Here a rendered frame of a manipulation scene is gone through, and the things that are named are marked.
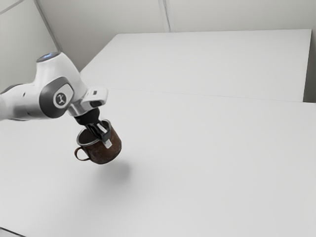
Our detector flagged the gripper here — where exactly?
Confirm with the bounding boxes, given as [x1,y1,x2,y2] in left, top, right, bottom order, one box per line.
[74,108,112,149]

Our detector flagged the rusty brown metal mug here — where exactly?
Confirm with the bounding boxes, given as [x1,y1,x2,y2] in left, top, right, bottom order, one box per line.
[73,118,122,164]

